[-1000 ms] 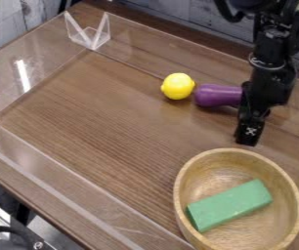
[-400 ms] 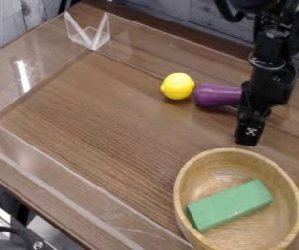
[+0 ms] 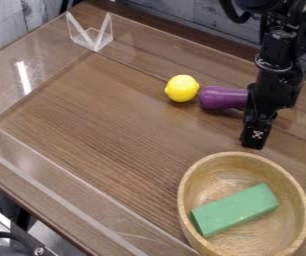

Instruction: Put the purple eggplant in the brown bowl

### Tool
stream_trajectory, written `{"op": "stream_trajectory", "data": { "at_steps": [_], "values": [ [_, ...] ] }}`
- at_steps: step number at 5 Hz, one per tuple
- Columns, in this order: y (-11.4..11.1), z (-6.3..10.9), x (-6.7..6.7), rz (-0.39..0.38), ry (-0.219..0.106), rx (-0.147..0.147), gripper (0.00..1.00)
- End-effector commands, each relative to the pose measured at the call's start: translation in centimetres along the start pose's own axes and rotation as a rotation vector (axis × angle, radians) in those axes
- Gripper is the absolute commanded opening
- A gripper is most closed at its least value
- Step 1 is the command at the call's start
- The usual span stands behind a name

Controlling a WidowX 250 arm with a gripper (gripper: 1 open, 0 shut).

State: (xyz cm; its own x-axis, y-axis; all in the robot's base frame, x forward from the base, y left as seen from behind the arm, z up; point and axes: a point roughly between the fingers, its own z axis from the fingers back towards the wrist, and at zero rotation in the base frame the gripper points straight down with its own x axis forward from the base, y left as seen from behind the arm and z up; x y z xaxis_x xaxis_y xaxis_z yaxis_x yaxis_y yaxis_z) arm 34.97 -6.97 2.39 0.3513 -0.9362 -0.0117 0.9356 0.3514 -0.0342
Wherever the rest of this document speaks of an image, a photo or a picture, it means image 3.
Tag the clear acrylic tray walls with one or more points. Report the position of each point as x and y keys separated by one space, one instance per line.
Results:
x=100 y=155

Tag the brown wooden bowl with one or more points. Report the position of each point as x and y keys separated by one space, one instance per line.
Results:
x=223 y=174

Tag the purple toy eggplant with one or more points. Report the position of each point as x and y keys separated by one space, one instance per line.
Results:
x=220 y=98

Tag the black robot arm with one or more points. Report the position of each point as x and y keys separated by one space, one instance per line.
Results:
x=282 y=34

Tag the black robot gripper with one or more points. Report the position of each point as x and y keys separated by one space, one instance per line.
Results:
x=274 y=92

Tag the yellow toy lemon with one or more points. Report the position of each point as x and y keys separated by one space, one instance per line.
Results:
x=181 y=88

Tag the clear acrylic corner bracket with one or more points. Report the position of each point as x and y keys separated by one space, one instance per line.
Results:
x=91 y=38

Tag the green rectangular block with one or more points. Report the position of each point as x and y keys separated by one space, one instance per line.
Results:
x=233 y=210

